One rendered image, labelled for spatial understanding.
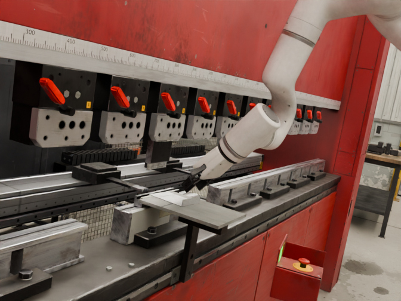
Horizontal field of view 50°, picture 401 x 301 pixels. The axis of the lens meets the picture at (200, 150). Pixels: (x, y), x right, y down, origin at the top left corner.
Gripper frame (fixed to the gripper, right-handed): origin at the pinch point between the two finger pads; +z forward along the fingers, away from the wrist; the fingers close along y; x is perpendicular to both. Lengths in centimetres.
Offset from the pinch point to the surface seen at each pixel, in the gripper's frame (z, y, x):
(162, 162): 5.4, 0.5, -12.2
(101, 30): -25, 37, -27
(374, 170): 133, -729, -51
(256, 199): 21, -66, 0
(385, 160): 40, -409, -19
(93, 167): 24.3, 8.4, -24.6
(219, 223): -4.3, 5.8, 15.2
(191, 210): 2.8, 4.2, 6.7
